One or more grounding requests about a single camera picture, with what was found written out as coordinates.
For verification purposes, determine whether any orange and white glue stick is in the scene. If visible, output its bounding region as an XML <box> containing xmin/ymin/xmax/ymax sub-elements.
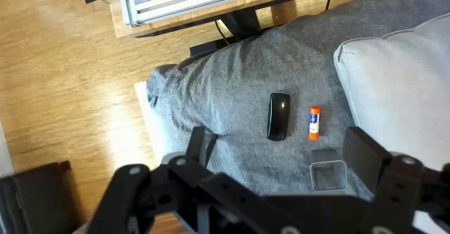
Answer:
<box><xmin>308</xmin><ymin>106</ymin><xmax>321</xmax><ymax>141</ymax></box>

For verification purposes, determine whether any grey blanket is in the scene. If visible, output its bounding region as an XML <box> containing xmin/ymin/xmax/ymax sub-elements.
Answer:
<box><xmin>146</xmin><ymin>0</ymin><xmax>450</xmax><ymax>234</ymax></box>

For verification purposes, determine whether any dark brown box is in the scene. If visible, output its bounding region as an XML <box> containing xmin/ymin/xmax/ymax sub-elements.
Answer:
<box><xmin>0</xmin><ymin>161</ymin><xmax>87</xmax><ymax>234</ymax></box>

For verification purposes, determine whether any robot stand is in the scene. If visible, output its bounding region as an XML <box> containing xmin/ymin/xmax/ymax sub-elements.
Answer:
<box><xmin>105</xmin><ymin>0</ymin><xmax>352</xmax><ymax>57</ymax></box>

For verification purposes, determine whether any small square metal tin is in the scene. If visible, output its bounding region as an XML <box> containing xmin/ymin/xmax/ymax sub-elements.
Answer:
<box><xmin>309</xmin><ymin>149</ymin><xmax>348</xmax><ymax>191</ymax></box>

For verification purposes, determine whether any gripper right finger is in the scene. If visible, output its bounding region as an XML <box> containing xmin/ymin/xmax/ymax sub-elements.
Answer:
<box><xmin>342</xmin><ymin>126</ymin><xmax>450</xmax><ymax>234</ymax></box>

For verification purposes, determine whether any light grey cushion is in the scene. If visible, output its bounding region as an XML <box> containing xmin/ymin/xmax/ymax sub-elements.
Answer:
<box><xmin>333</xmin><ymin>13</ymin><xmax>450</xmax><ymax>234</ymax></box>

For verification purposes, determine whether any black computer mouse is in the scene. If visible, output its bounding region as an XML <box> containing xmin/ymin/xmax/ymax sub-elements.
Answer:
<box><xmin>266</xmin><ymin>92</ymin><xmax>291</xmax><ymax>142</ymax></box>

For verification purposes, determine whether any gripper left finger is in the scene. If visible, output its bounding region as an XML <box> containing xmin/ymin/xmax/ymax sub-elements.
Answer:
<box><xmin>86</xmin><ymin>126</ymin><xmax>296</xmax><ymax>234</ymax></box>

